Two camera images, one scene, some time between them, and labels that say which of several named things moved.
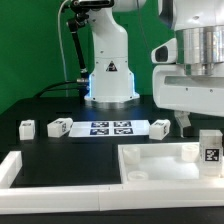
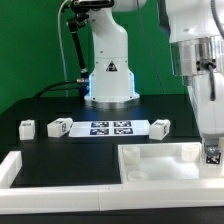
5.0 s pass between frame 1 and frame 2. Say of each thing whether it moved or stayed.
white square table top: stayed
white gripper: moved
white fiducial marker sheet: stayed
